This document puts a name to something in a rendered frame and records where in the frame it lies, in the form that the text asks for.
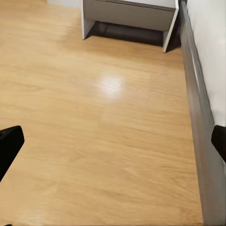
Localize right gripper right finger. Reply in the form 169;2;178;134
211;125;226;163

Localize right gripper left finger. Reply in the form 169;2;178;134
0;125;24;182

